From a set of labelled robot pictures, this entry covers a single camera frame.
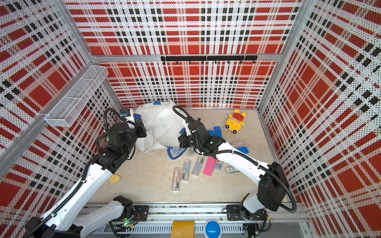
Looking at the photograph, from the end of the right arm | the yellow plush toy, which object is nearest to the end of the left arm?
the end of the right arm

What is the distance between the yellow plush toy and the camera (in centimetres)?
105

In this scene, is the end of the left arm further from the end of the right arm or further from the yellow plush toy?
the yellow plush toy
